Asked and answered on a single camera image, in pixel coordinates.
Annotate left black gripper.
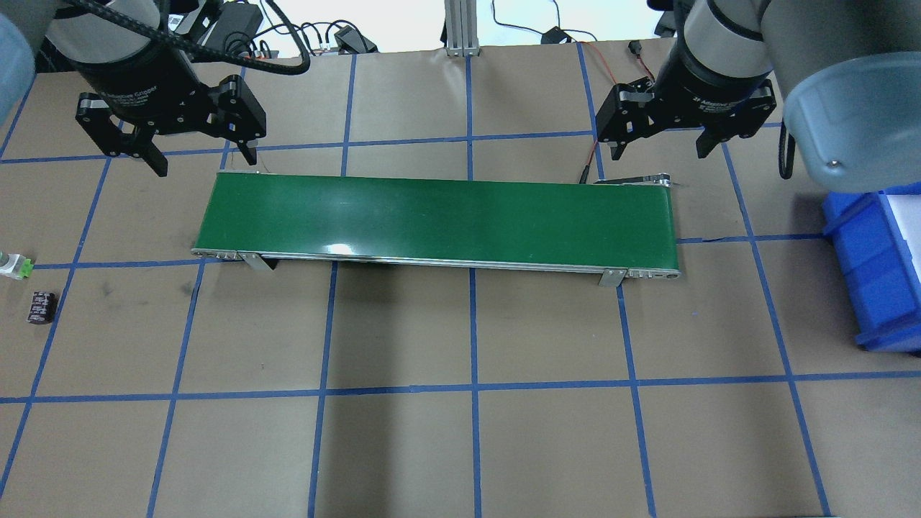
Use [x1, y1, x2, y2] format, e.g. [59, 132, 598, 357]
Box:
[76, 42, 267, 178]

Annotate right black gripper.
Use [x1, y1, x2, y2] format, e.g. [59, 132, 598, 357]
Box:
[596, 43, 777, 161]

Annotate black cylindrical capacitor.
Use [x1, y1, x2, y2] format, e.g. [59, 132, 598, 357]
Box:
[26, 291, 58, 325]

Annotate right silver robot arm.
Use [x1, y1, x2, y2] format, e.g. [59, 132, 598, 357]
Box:
[596, 1, 920, 193]

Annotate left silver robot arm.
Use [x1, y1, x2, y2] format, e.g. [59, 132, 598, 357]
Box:
[2, 1, 267, 177]

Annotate green conveyor belt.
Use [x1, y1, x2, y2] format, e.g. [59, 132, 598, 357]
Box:
[191, 171, 682, 286]

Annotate black power adapter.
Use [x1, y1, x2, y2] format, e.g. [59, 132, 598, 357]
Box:
[204, 2, 263, 53]

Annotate blue plastic bin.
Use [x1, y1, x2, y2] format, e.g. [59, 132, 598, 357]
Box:
[822, 183, 920, 356]

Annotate red black conveyor cable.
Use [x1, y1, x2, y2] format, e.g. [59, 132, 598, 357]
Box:
[576, 42, 659, 185]

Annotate green push button switch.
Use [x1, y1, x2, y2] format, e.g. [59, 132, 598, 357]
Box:
[1, 251, 34, 280]

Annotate aluminium frame post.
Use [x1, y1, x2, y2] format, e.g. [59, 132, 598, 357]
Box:
[443, 1, 481, 58]

